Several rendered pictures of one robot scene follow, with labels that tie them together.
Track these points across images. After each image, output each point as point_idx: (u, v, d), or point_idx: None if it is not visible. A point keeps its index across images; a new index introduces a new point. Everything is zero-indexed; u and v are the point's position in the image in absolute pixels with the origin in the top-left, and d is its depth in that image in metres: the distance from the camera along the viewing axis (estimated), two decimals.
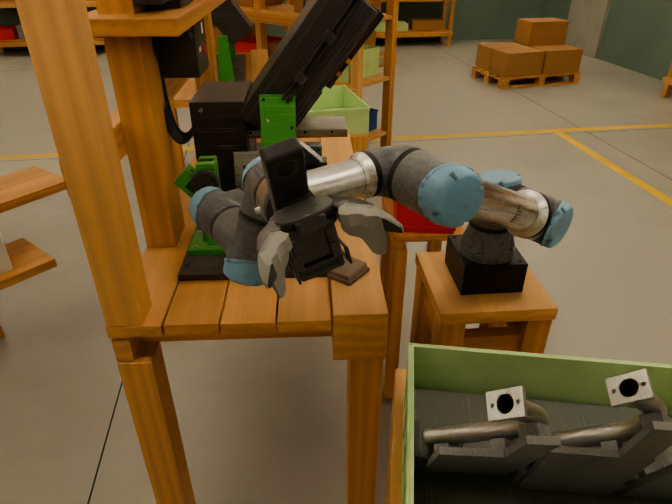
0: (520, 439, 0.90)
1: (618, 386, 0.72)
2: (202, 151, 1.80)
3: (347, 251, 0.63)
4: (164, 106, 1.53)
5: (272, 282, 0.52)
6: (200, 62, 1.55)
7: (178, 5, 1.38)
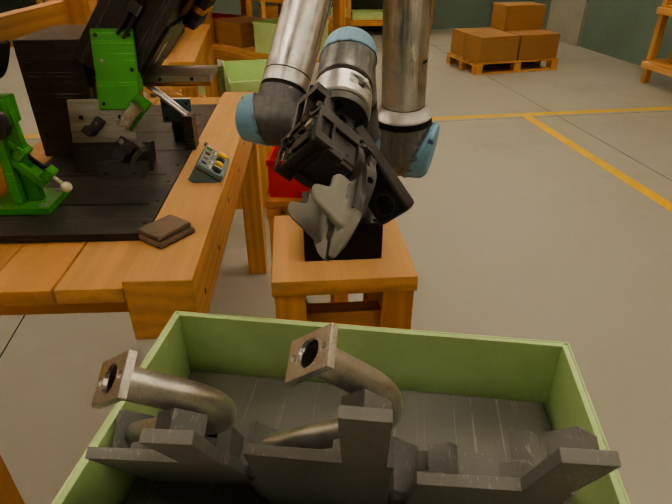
0: (254, 436, 0.64)
1: (301, 352, 0.45)
2: (37, 101, 1.54)
3: (287, 178, 0.57)
4: None
5: (329, 251, 0.52)
6: None
7: None
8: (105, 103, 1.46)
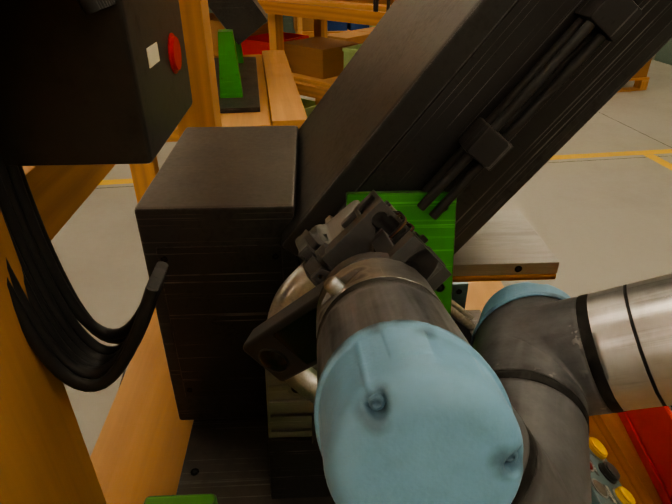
0: None
1: None
2: (178, 328, 0.67)
3: None
4: (13, 276, 0.39)
5: None
6: (157, 104, 0.42)
7: None
8: None
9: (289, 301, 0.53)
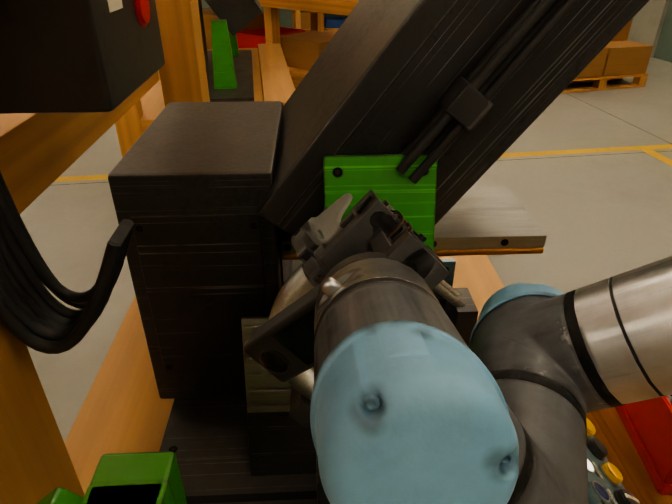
0: None
1: None
2: (155, 302, 0.65)
3: None
4: None
5: None
6: (119, 52, 0.40)
7: None
8: None
9: (290, 302, 0.53)
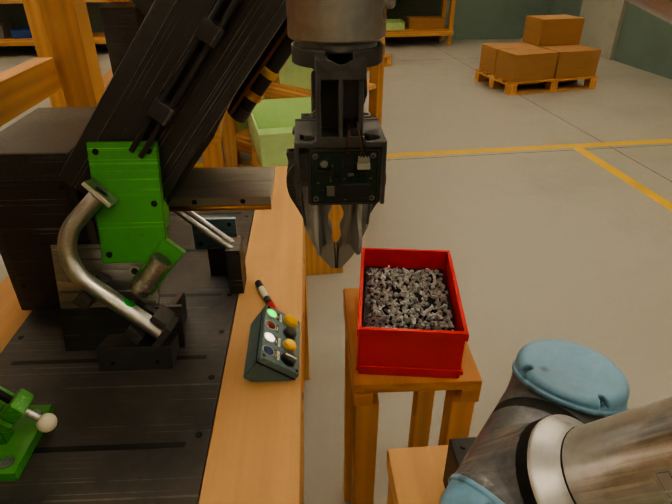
0: None
1: (106, 197, 0.87)
2: (6, 239, 1.00)
3: (300, 196, 0.43)
4: None
5: (336, 260, 0.52)
6: None
7: None
8: (112, 254, 0.92)
9: (66, 230, 0.87)
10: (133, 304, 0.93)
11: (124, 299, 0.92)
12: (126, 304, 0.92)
